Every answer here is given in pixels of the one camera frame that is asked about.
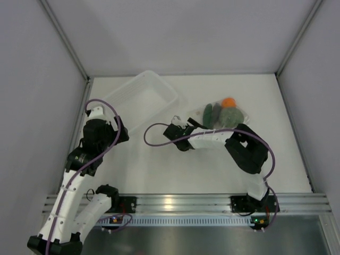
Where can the fake green cucumber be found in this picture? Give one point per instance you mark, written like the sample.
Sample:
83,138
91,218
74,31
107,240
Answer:
207,116

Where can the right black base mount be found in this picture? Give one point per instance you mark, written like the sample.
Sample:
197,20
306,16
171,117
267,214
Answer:
244,204

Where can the fake orange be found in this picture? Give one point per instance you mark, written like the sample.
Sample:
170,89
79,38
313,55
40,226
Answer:
228,102

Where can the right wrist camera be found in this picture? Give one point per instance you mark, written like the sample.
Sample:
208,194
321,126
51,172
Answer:
176,120

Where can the aluminium frame post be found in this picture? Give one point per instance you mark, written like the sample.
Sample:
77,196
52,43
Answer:
307,21
63,37

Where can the right aluminium frame post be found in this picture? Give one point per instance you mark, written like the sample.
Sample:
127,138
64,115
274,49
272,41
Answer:
307,21

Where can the aluminium mounting rail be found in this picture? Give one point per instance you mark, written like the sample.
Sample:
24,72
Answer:
289,203

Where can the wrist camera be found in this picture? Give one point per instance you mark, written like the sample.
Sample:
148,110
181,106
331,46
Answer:
96,116
176,120

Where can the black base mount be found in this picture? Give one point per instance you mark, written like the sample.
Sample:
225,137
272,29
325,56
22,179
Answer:
124,204
244,204

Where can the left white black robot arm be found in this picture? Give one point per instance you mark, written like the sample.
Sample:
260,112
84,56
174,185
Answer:
66,229

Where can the left aluminium frame post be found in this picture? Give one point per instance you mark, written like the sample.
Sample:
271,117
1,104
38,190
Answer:
63,37

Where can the fake green cabbage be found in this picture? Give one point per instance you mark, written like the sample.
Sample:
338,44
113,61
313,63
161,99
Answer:
231,117

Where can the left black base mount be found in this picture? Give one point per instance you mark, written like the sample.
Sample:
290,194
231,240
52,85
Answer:
124,204

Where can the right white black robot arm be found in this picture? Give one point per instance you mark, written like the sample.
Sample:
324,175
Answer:
248,151

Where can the translucent white plastic basket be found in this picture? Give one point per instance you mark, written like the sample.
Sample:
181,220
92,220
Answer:
142,98

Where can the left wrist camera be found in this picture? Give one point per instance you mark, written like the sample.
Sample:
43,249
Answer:
96,116

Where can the clear zip top bag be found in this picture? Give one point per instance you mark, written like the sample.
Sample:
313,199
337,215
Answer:
197,113

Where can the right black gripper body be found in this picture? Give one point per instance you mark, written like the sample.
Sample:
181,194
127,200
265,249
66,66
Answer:
180,148

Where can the white slotted cable duct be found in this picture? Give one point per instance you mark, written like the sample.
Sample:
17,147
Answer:
143,221

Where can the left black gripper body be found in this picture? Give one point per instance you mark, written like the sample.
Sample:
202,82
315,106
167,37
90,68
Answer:
110,136

